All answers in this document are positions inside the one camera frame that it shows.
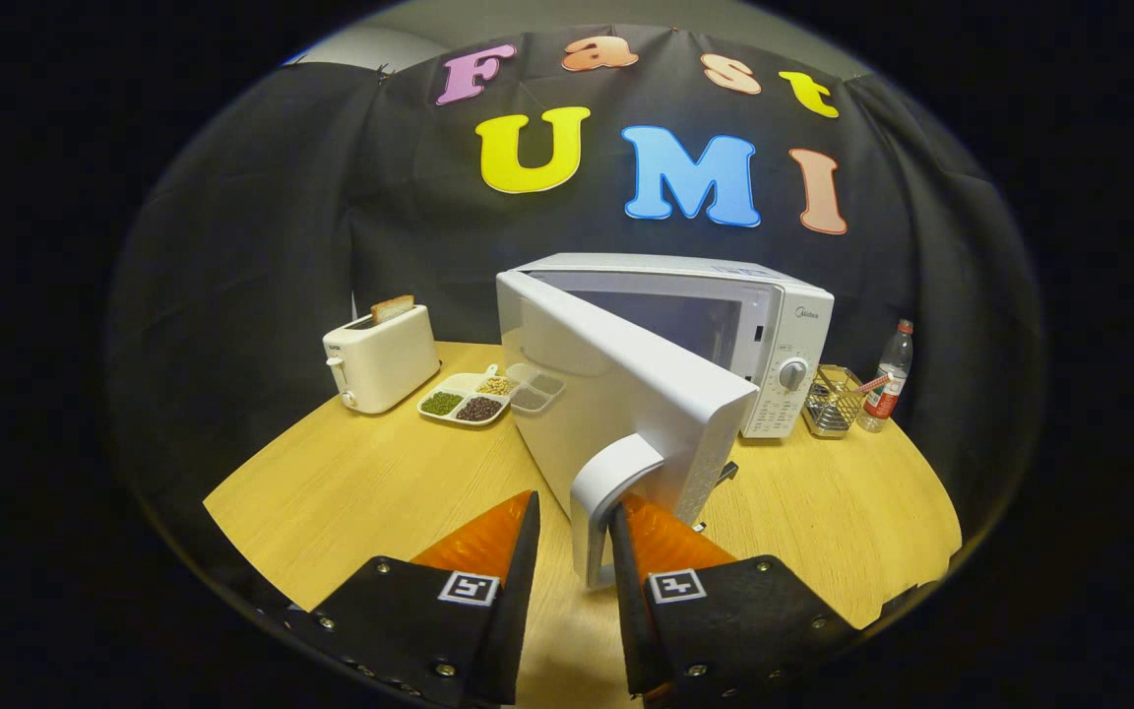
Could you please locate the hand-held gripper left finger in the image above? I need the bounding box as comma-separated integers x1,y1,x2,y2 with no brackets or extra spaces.
283,489,541,708

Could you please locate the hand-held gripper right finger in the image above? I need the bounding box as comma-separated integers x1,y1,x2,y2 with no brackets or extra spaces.
608,492,863,708

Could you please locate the white toaster oven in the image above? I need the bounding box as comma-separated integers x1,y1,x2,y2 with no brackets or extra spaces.
495,252,836,592

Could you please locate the cream pop-up toaster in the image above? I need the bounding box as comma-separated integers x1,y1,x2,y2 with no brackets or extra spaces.
322,303,442,415

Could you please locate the white divided tray of beans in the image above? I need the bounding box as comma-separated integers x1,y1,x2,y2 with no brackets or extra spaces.
416,364,519,427

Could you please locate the clear divided plastic container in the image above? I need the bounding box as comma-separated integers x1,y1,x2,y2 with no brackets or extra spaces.
506,362,566,415

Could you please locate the clear bottle with red label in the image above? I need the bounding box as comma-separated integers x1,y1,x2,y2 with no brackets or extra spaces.
857,318,915,434

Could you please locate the metal wire basket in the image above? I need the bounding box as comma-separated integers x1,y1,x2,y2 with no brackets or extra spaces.
801,364,868,440

